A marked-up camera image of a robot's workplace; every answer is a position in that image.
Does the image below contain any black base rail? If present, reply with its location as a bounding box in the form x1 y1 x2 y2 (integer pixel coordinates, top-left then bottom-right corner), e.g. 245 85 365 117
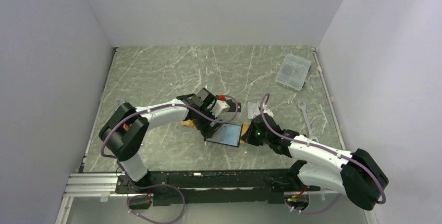
115 169 319 206

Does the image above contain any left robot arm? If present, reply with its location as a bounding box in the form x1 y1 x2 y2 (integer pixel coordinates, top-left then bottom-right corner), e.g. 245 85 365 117
99 88 229 193

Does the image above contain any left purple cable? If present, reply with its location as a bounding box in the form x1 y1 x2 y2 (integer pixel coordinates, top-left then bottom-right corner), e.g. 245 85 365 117
100 94 240 224

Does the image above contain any aluminium frame rail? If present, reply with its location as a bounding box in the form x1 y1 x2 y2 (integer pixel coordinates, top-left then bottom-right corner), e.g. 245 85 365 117
63 172 346 198

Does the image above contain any black card stack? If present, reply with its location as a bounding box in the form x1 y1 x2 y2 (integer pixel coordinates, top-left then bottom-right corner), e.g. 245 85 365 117
226 100 241 113

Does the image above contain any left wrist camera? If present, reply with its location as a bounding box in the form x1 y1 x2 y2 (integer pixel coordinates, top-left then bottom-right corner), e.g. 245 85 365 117
211 95 230 117

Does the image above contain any silver card stack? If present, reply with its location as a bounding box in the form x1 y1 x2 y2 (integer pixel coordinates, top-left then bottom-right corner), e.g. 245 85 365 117
247 102 260 120

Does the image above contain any purple cable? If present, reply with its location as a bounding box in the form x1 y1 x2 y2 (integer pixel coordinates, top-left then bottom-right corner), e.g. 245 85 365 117
260 93 387 216
100 94 240 224

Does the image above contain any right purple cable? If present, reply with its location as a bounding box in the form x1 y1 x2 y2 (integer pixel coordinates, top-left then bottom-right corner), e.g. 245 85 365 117
260 93 387 216

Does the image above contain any gold card stack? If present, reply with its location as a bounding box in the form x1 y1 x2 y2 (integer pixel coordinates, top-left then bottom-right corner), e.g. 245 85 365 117
180 120 194 127

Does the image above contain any clear plastic screw box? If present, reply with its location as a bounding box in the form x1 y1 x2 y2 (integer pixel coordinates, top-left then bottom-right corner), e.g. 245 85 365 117
275 54 311 91

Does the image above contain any silver wrench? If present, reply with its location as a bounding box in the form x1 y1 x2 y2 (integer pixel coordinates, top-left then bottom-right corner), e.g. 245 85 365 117
297 101 319 143

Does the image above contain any black leather card holder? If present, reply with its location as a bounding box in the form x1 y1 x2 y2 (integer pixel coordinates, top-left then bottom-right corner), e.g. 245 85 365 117
204 123 242 147

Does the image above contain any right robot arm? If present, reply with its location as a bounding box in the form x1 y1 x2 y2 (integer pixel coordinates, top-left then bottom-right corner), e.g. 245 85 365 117
240 114 389 210

